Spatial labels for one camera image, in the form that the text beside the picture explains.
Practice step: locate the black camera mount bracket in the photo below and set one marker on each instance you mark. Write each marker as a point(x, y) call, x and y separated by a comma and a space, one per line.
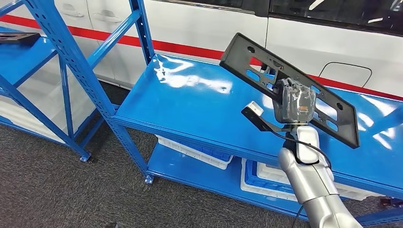
point(255, 121)

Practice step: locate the blue metal shelf rack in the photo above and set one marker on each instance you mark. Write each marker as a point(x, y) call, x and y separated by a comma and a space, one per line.
point(19, 59)
point(195, 104)

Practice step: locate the white plastic bin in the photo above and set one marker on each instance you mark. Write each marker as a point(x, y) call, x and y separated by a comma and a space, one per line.
point(176, 148)
point(12, 110)
point(270, 176)
point(248, 185)
point(41, 81)
point(82, 107)

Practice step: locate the white vehicle with red stripe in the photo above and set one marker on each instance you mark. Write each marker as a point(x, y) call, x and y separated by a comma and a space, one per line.
point(204, 28)

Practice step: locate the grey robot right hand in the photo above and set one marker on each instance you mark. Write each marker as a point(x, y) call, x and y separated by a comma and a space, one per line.
point(294, 105)

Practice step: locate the black plastic plate frame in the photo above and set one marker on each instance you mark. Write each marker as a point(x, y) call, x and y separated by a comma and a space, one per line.
point(239, 53)
point(19, 38)

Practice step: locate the blue plastic bin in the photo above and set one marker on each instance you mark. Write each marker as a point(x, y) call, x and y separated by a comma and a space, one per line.
point(252, 171)
point(217, 155)

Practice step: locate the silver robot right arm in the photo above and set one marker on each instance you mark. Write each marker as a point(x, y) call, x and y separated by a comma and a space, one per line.
point(302, 182)

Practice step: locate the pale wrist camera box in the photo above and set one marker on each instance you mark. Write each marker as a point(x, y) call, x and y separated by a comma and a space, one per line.
point(254, 108)

